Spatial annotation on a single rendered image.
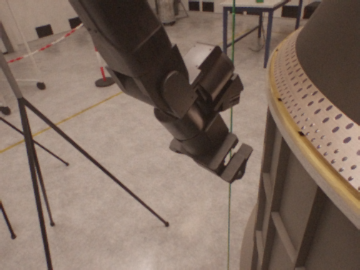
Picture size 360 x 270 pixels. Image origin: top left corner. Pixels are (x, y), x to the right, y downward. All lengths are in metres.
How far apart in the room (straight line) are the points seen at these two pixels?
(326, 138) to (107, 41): 0.49
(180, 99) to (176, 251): 1.57
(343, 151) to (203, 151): 0.30
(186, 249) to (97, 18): 1.67
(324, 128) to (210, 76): 0.35
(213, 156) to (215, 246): 1.44
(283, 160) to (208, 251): 1.09
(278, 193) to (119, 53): 0.77
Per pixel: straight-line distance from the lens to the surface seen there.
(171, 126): 0.35
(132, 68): 0.27
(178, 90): 0.30
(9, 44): 7.08
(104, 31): 0.26
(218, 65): 0.37
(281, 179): 0.89
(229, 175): 0.42
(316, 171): 0.60
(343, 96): 0.67
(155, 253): 1.84
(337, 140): 0.62
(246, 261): 1.76
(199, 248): 1.82
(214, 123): 0.39
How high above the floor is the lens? 1.55
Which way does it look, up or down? 35 degrees down
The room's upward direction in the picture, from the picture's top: 6 degrees counter-clockwise
